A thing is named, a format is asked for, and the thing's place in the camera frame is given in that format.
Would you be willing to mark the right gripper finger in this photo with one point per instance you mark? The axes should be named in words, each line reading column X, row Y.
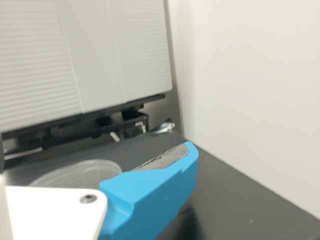
column 150, row 195

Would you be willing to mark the petri dish lid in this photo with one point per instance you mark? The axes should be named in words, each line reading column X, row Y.
column 75, row 172

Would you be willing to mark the black platform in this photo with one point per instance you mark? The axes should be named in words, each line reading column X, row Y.
column 225, row 187

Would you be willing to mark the white incubator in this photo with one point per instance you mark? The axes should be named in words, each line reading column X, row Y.
column 130, row 120

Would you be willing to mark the incubator door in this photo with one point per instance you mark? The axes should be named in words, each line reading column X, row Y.
column 100, row 50

